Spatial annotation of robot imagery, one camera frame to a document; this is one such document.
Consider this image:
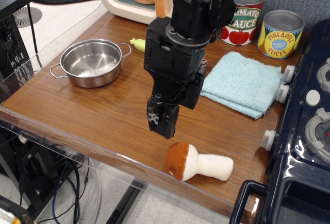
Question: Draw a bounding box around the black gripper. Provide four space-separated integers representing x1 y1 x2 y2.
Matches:
144 17 206 139

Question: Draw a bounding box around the light blue cloth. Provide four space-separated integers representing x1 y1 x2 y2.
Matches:
201 51 284 119

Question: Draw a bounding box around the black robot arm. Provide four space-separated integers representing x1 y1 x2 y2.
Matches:
144 0 237 139

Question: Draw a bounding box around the plush brown white mushroom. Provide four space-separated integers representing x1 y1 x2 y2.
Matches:
166 143 234 181

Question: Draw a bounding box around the small steel pot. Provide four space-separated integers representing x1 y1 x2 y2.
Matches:
49 39 131 88

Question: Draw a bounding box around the white stove knob lower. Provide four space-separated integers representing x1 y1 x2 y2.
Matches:
261 130 276 151

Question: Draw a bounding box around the white stove knob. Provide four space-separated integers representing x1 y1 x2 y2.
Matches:
261 130 276 151
276 85 289 104
283 65 295 83

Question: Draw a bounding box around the white stove knob middle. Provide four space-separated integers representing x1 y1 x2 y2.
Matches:
276 85 289 104

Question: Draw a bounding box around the white stove knob upper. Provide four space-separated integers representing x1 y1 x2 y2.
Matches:
283 65 295 83

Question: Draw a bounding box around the pineapple slices can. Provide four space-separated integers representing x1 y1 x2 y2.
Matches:
257 10 305 59

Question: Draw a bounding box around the tomato sauce can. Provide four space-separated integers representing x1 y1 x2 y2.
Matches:
220 0 265 46

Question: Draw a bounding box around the dark blue toy stove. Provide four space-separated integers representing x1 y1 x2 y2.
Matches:
230 20 329 223

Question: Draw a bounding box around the green handled metal spoon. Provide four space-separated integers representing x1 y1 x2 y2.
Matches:
129 38 146 53

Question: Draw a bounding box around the black table leg frame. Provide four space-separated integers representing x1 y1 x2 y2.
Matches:
106 184 145 224

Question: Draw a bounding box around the blue floor cable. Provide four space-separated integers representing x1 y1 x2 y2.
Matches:
52 161 80 224

